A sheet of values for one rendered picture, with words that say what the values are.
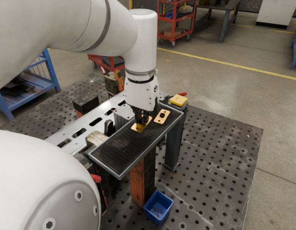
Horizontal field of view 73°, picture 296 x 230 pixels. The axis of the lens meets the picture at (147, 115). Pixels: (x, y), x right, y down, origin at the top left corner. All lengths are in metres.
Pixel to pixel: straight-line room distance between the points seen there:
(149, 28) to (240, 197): 0.95
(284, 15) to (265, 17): 0.44
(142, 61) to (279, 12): 6.45
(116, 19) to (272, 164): 2.26
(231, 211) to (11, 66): 1.07
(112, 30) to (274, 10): 6.64
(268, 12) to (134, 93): 6.43
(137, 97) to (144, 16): 0.22
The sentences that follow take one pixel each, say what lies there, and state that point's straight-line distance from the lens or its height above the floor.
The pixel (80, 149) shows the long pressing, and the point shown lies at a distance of 0.92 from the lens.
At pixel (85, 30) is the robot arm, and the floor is 1.60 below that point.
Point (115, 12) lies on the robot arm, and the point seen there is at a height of 1.60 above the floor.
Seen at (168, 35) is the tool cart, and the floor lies 0.24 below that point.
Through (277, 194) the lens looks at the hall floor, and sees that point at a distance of 2.22.
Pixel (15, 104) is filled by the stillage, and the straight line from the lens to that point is 2.95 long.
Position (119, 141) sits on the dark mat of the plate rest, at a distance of 0.69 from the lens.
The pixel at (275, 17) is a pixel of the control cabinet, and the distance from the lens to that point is 6.89.
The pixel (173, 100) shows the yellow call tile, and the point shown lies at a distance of 0.88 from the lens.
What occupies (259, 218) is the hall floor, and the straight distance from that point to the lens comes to 2.02.
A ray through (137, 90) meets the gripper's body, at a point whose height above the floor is 1.36.
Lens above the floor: 1.66
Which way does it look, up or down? 40 degrees down
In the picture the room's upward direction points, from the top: straight up
